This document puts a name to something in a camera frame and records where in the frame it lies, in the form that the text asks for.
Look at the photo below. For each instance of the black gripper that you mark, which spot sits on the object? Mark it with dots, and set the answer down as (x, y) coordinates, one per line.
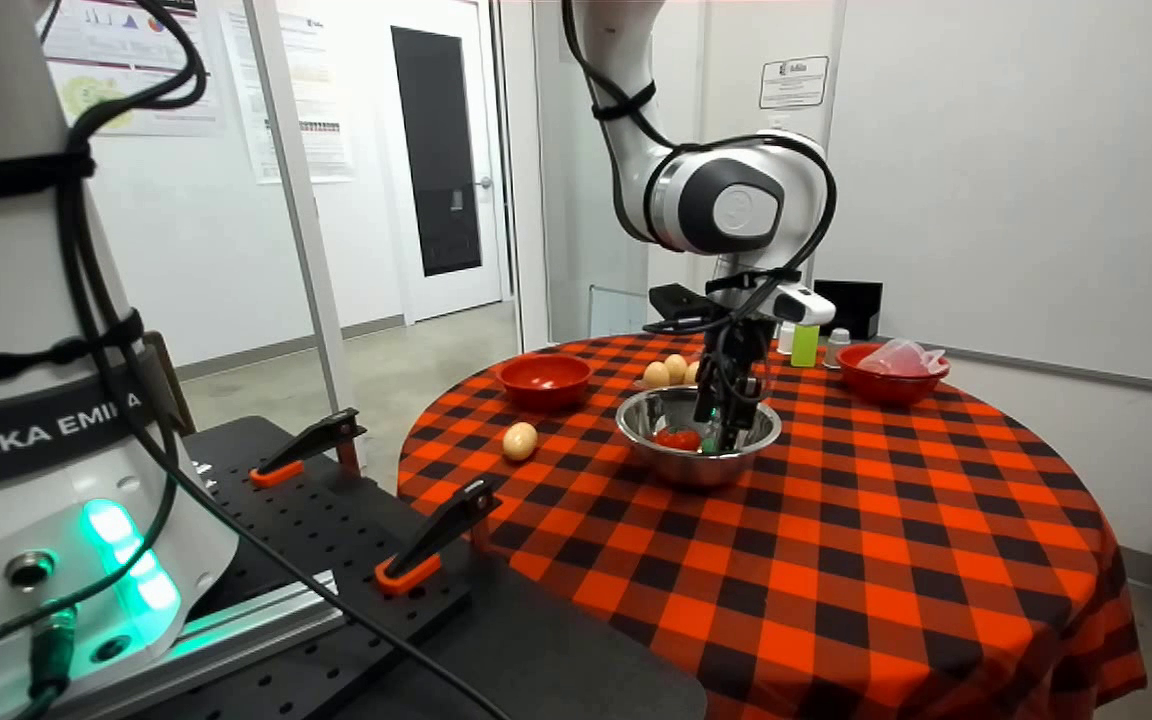
(743, 336)

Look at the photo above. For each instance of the green toy broccoli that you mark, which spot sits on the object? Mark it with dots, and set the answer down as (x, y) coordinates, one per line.
(711, 430)

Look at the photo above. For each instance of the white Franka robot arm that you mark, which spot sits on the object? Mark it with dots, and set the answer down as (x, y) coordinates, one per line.
(17, 241)

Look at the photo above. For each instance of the shiny metal bowl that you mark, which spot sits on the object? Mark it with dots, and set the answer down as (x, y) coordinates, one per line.
(703, 467)

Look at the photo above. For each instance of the red bowl holding cup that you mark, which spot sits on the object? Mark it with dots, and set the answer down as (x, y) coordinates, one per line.
(886, 387)

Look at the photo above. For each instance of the empty red bowl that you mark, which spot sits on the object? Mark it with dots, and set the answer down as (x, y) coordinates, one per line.
(545, 380)

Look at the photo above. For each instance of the beige egg in carton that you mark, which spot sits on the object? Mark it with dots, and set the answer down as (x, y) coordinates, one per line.
(656, 375)
(676, 364)

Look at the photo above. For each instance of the green bottle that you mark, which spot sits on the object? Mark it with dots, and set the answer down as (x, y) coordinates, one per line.
(805, 344)

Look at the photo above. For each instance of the clear plastic measuring cup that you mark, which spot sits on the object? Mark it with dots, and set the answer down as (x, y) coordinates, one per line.
(897, 354)

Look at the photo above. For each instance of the orange black checkered tablecloth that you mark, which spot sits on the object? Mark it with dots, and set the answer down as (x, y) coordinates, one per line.
(803, 574)

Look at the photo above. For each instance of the loose beige egg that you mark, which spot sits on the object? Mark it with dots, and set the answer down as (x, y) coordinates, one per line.
(517, 442)

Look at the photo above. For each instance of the white door with sign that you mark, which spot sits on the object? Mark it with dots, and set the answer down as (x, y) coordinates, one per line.
(789, 145)

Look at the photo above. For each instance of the black orange clamp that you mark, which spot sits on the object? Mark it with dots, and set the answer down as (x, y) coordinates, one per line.
(309, 442)
(440, 538)

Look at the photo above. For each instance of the white printed door sign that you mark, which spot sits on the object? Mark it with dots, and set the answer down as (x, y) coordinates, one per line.
(793, 83)

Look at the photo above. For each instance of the white door with dark window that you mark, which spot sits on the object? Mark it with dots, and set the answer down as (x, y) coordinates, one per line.
(446, 154)

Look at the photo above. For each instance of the black perforated mounting table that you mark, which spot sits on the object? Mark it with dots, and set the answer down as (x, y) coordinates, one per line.
(337, 533)

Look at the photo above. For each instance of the black wall tray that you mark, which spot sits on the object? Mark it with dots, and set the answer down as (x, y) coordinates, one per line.
(851, 307)

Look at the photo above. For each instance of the metal frame post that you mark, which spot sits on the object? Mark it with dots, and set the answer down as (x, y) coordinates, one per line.
(293, 201)

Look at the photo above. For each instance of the wall poster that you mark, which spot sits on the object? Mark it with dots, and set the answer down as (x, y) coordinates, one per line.
(122, 53)

